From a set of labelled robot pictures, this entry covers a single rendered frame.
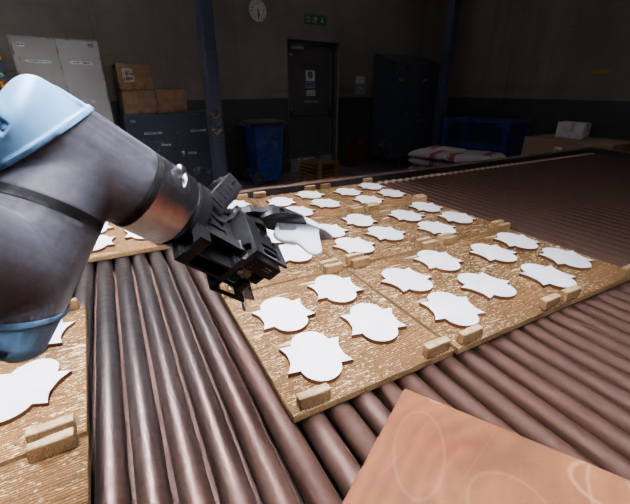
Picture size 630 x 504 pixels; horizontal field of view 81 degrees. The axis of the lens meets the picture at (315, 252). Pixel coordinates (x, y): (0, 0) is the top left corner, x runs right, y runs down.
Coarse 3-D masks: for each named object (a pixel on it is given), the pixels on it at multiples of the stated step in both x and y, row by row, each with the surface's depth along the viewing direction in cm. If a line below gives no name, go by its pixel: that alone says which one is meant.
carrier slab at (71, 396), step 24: (72, 312) 85; (72, 336) 77; (72, 360) 70; (72, 384) 64; (48, 408) 60; (72, 408) 60; (0, 432) 55; (24, 432) 55; (0, 456) 52; (24, 456) 52
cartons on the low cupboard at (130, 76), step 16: (128, 64) 441; (128, 80) 447; (144, 80) 456; (128, 96) 454; (144, 96) 464; (160, 96) 473; (176, 96) 483; (128, 112) 459; (144, 112) 470; (160, 112) 478
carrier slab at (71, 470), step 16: (80, 448) 53; (16, 464) 51; (32, 464) 51; (48, 464) 51; (64, 464) 51; (80, 464) 51; (0, 480) 49; (16, 480) 49; (32, 480) 49; (48, 480) 49; (64, 480) 49; (80, 480) 49; (0, 496) 47; (16, 496) 47; (32, 496) 47; (48, 496) 47; (64, 496) 47; (80, 496) 47
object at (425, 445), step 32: (416, 416) 45; (448, 416) 45; (384, 448) 41; (416, 448) 41; (448, 448) 41; (480, 448) 41; (512, 448) 41; (544, 448) 41; (384, 480) 38; (416, 480) 38; (448, 480) 38; (480, 480) 38; (512, 480) 38; (544, 480) 38; (576, 480) 38; (608, 480) 38
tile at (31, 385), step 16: (32, 368) 67; (48, 368) 67; (0, 384) 63; (16, 384) 63; (32, 384) 63; (48, 384) 63; (0, 400) 60; (16, 400) 60; (32, 400) 60; (48, 400) 60; (0, 416) 57; (16, 416) 57
